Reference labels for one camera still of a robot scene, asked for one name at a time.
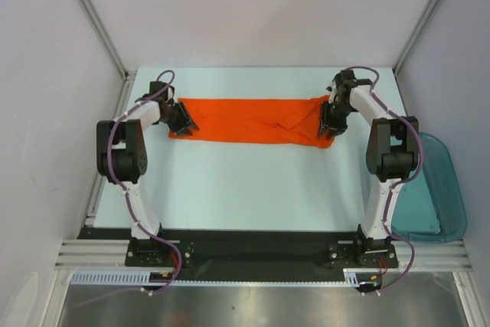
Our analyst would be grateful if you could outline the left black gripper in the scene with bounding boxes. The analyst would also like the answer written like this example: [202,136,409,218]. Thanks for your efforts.
[161,101,198,137]

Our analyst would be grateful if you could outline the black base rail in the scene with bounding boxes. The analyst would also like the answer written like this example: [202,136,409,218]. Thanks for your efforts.
[78,227,399,281]

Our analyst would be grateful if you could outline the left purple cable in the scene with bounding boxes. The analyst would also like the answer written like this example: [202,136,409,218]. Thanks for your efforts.
[72,70,183,307]

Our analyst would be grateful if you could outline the aluminium front rail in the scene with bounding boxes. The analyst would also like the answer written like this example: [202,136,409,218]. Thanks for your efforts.
[55,240,129,270]

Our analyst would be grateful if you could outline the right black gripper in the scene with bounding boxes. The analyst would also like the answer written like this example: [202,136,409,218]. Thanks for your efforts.
[318,100,356,139]

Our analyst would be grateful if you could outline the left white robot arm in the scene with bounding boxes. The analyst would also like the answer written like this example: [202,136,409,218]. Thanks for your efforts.
[96,80,199,267]

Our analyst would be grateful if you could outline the right aluminium frame post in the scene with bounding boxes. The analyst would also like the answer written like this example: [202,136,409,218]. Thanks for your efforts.
[392,0,442,77]

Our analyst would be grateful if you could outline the white cable duct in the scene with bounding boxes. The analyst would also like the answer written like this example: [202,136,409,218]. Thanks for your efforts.
[70,269,384,289]

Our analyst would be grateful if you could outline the left aluminium frame post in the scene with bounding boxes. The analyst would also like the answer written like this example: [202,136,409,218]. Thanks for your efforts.
[56,0,129,77]

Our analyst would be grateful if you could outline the teal plastic bin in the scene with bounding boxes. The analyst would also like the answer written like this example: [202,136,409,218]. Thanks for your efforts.
[391,132,468,244]

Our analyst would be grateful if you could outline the orange t-shirt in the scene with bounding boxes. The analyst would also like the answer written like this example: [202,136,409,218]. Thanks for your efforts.
[168,95,335,149]

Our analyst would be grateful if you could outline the aluminium frame post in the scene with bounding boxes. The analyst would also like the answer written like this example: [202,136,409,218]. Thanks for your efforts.
[56,0,129,77]
[392,0,442,77]

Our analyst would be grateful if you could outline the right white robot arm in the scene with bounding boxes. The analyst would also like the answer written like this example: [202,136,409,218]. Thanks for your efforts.
[317,67,423,268]

